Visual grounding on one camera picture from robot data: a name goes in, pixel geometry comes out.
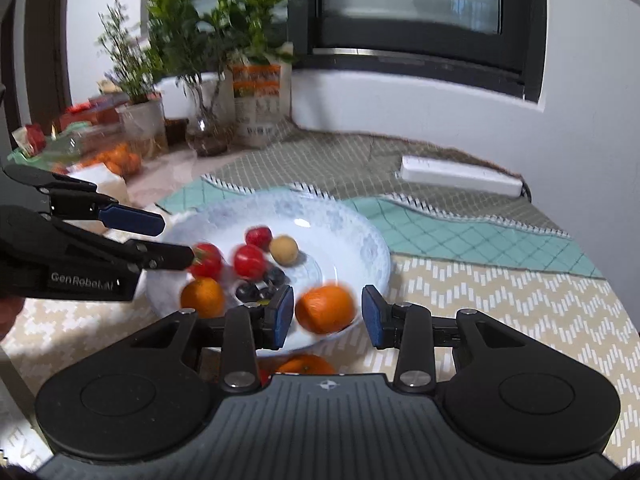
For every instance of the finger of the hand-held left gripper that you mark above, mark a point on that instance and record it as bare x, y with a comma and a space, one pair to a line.
160, 256
130, 220

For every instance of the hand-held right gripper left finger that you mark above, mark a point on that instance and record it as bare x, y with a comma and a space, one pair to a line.
282, 317

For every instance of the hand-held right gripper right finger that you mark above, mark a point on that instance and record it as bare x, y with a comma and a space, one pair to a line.
372, 317

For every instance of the mandarin orange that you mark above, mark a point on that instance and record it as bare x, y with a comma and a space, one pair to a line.
202, 297
305, 365
325, 315

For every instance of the red tomato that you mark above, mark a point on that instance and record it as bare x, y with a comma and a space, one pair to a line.
206, 261
249, 261

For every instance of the white blue patterned plate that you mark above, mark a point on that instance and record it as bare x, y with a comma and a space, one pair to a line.
340, 240

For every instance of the dark blue grapes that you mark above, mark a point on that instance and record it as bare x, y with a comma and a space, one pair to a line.
274, 276

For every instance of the dark blueberry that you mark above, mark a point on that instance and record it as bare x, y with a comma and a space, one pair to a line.
246, 291

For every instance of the tan longan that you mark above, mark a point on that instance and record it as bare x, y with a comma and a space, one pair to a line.
283, 250

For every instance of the clear plastic box of kumquats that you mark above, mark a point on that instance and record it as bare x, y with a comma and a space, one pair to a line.
107, 152

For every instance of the small bumpy red fruit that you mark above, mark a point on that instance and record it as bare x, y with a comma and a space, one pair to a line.
258, 236

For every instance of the thin plant in white pot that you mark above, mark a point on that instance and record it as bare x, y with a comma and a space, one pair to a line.
142, 125

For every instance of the small dark brown pot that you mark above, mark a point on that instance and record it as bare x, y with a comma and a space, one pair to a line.
175, 130

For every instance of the green plastic basket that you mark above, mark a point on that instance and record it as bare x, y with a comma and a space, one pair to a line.
27, 159

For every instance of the pile of books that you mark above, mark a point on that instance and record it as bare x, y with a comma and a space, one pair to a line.
95, 105

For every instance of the red snack packet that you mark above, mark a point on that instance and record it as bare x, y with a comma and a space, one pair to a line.
32, 137

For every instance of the patterned tablecloth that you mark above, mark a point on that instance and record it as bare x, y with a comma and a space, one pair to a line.
500, 285

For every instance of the white power strip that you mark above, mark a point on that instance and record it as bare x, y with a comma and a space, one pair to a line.
460, 175

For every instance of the white orange printed snack bag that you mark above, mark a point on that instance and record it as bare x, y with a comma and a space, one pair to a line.
257, 105

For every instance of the leafy plant in glass vase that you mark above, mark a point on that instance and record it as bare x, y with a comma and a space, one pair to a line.
200, 35

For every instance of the dark framed window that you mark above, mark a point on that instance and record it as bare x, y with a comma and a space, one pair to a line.
400, 0

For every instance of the dark wooden door frame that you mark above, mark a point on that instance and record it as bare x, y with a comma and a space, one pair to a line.
47, 35

